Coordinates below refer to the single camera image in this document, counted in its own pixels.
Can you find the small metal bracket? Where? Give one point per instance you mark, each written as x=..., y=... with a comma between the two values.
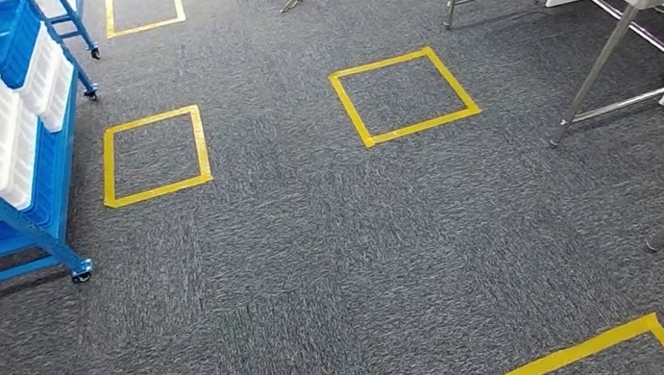
x=292, y=4

